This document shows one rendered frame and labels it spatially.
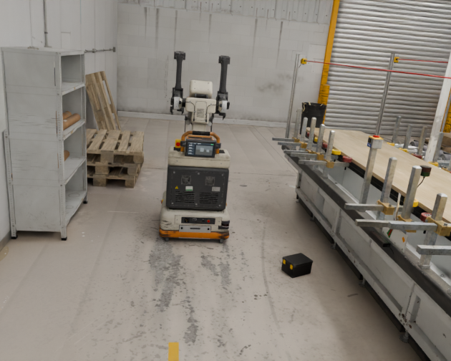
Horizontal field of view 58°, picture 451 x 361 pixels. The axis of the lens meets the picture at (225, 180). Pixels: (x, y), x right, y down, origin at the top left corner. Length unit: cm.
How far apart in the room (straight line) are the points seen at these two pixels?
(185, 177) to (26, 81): 144
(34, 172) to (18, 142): 26
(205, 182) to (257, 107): 650
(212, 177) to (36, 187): 146
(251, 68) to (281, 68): 71
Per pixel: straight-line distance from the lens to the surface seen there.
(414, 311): 289
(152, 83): 972
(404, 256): 245
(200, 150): 345
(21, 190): 373
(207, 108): 378
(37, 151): 358
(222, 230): 368
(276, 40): 993
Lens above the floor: 168
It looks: 18 degrees down
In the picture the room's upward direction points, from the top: 5 degrees clockwise
